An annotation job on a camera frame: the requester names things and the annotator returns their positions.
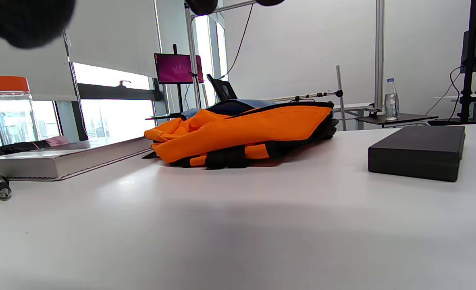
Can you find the person's right hand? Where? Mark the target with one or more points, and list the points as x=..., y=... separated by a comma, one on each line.
x=24, y=24

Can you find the book with sunset cover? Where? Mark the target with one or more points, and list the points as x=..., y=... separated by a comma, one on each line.
x=60, y=159

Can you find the orange and blue school bag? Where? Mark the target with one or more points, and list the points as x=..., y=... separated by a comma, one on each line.
x=238, y=133

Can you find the black pencil case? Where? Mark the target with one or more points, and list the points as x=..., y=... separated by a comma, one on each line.
x=417, y=155

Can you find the white roller blind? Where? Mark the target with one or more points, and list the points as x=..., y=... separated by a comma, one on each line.
x=109, y=36

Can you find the clear bottle with orange lid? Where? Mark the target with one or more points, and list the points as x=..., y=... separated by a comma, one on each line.
x=12, y=117

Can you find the monitor with magenta screen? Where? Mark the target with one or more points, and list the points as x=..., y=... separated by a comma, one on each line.
x=177, y=67

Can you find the black pen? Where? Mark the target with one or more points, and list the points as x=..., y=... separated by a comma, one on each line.
x=2, y=187

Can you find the black office chair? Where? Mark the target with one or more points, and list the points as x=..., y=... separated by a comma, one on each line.
x=223, y=90

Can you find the thin metal rod stand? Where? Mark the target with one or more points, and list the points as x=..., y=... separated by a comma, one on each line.
x=340, y=100

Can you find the white cart with dark top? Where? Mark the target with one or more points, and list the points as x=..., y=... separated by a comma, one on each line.
x=395, y=118

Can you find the black equipment stand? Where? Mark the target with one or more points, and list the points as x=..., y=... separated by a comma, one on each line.
x=469, y=60

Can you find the aluminium frame post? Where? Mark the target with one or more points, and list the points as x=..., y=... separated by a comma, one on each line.
x=192, y=56
x=379, y=56

